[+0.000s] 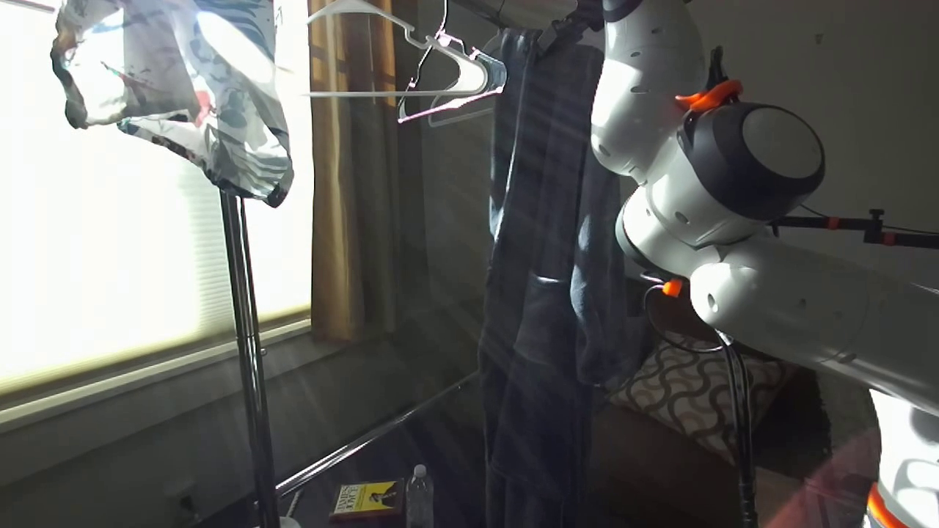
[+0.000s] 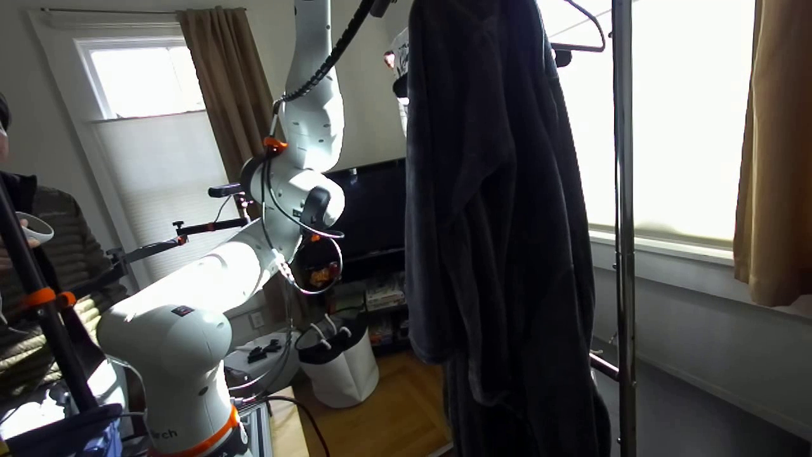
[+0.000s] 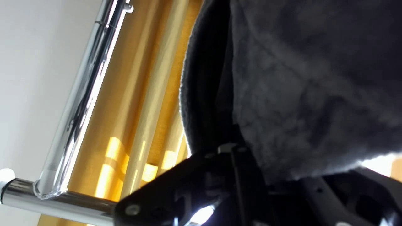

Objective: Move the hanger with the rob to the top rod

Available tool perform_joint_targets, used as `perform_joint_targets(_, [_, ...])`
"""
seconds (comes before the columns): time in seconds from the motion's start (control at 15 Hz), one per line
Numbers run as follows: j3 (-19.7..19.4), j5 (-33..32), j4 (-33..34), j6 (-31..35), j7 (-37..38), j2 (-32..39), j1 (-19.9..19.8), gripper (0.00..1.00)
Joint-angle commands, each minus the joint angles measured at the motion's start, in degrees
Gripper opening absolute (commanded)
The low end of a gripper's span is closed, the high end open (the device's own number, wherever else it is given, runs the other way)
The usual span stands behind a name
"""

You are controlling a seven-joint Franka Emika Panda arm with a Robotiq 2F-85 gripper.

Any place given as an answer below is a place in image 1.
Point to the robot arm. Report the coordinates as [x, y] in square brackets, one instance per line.
[770, 308]

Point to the clear plastic hanger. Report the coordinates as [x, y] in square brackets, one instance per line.
[496, 77]

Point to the white plastic hanger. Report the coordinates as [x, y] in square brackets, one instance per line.
[469, 70]

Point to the chrome clothes rack rod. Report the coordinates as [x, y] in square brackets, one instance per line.
[367, 438]

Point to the blue robe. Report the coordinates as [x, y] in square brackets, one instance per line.
[546, 220]

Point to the mustard yellow curtain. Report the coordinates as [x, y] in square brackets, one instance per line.
[345, 220]

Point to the chrome clothes rack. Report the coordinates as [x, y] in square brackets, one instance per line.
[248, 330]

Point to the clear plastic water bottle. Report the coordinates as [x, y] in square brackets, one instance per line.
[419, 499]

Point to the patterned brown white pillow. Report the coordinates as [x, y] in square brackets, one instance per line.
[682, 389]

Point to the yellow black book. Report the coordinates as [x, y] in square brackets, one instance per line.
[367, 499]

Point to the brown couch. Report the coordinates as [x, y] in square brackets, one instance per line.
[645, 469]

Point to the patterned white blue garment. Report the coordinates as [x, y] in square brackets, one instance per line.
[220, 95]

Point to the window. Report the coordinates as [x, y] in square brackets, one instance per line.
[110, 257]

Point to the stand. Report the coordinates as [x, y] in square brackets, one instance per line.
[873, 226]

